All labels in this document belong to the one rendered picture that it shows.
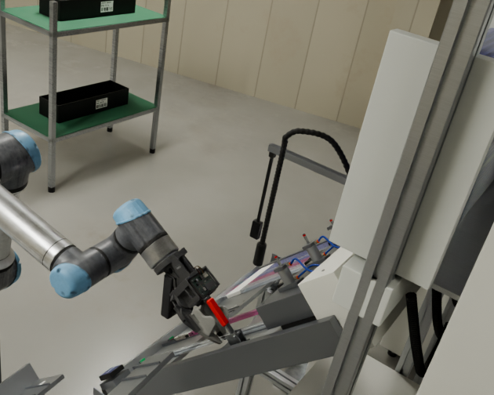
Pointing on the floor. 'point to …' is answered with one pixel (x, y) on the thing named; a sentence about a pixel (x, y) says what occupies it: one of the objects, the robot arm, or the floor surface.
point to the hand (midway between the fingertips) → (218, 337)
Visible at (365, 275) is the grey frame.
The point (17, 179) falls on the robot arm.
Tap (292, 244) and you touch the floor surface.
